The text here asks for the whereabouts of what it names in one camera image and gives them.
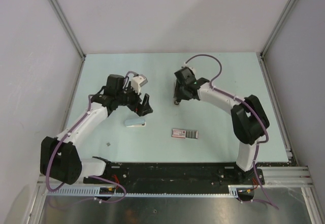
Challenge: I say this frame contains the right aluminium frame post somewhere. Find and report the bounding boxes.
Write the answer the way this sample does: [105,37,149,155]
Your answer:
[259,0,309,57]

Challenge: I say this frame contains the red staple box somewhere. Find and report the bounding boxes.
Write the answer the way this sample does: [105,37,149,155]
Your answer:
[171,129,199,139]

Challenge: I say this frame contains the left aluminium frame post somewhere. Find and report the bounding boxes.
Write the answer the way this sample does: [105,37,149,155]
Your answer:
[37,0,86,58]

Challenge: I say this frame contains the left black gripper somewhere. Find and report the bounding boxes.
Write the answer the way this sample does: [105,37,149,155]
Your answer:
[116,82,153,116]

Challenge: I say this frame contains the light blue stapler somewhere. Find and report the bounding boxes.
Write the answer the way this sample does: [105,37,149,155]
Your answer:
[124,118,146,127]

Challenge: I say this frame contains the aluminium frame post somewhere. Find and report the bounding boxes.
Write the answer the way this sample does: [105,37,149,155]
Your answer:
[259,0,309,57]
[37,0,86,58]

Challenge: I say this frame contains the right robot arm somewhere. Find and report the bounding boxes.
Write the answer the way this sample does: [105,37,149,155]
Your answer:
[174,67,270,184]

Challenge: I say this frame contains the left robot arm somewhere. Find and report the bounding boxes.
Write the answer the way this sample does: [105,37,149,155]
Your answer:
[40,72,153,191]

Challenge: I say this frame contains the grey cable duct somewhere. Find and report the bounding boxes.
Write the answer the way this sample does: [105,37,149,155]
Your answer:
[47,185,239,198]

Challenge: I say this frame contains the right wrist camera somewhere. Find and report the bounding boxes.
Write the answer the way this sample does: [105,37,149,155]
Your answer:
[182,63,197,75]

